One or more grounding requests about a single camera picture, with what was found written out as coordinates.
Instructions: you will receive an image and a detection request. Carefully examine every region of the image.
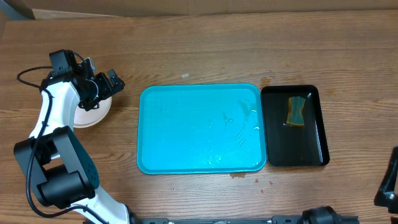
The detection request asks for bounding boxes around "white plate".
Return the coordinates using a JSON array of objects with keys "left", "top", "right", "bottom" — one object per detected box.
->
[{"left": 73, "top": 97, "right": 112, "bottom": 128}]

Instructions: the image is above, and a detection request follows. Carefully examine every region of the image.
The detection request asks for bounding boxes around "yellow green sponge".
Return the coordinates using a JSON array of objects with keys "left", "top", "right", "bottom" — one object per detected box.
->
[{"left": 285, "top": 96, "right": 305, "bottom": 127}]

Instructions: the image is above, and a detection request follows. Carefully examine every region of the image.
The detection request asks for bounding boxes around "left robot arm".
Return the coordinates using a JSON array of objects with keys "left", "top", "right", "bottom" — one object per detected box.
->
[{"left": 14, "top": 50, "right": 135, "bottom": 223}]

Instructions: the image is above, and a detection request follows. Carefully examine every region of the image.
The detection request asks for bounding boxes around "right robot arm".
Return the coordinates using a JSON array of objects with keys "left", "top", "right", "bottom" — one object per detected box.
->
[{"left": 299, "top": 146, "right": 397, "bottom": 224}]

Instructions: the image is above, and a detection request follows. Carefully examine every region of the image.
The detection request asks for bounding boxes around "teal plastic tray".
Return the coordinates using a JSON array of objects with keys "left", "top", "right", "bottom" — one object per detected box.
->
[{"left": 137, "top": 83, "right": 267, "bottom": 175}]

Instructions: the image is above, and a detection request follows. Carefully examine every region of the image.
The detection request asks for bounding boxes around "black water tray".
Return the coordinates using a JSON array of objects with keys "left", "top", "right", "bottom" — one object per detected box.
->
[{"left": 261, "top": 85, "right": 330, "bottom": 167}]

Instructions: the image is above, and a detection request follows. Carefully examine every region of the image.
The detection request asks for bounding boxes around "cardboard sheet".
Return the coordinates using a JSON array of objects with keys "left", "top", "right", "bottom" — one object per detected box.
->
[{"left": 6, "top": 0, "right": 397, "bottom": 18}]

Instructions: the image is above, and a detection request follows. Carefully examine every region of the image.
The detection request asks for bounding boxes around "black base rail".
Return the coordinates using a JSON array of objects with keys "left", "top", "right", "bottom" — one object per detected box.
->
[{"left": 140, "top": 215, "right": 310, "bottom": 224}]

